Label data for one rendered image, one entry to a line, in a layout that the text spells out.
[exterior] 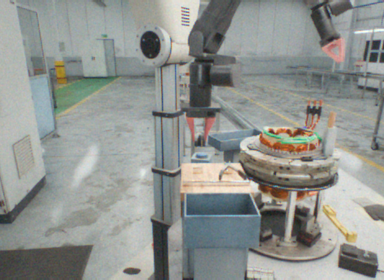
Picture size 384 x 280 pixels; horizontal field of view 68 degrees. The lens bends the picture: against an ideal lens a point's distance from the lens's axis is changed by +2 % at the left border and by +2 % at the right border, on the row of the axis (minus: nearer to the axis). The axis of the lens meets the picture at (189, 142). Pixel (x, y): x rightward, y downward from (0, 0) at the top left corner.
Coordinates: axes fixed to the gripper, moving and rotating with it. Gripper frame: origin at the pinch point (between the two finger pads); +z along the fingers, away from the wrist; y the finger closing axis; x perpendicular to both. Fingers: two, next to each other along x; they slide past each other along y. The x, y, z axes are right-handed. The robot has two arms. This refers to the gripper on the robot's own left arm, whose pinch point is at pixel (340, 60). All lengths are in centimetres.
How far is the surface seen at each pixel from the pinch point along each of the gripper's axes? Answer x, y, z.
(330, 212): 23, -9, 53
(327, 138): 9.3, -27.1, 20.8
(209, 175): 37, -54, 15
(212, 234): 30, -72, 24
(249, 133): 44.6, 1.5, 12.6
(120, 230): 192, 20, 49
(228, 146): 46, -19, 12
